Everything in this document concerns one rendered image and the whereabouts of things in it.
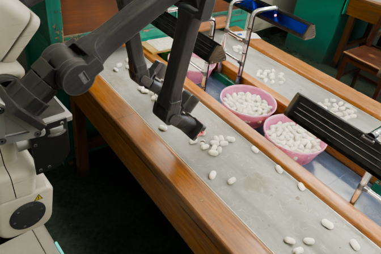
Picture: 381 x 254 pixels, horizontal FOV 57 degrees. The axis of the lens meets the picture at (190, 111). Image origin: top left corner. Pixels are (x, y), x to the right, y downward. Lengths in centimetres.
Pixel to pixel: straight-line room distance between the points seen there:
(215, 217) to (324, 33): 324
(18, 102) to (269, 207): 83
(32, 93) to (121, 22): 24
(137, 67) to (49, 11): 60
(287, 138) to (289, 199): 34
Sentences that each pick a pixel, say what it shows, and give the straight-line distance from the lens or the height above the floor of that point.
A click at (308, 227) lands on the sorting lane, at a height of 74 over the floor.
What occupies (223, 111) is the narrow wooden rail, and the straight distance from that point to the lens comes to 155.
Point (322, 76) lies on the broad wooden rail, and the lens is 208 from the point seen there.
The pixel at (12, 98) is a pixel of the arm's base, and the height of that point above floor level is 121.
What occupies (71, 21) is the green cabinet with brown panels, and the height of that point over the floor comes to 94.
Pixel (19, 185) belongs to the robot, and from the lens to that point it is 110.
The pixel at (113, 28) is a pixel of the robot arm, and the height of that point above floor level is 132.
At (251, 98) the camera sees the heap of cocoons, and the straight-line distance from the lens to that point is 172.
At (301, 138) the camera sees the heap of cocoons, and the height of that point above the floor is 73.
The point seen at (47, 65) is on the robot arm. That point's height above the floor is 126.
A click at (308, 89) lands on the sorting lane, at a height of 74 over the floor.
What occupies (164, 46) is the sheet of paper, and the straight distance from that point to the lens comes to 202.
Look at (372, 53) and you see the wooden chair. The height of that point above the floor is 46.
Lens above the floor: 163
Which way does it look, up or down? 35 degrees down
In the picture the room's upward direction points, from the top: 8 degrees clockwise
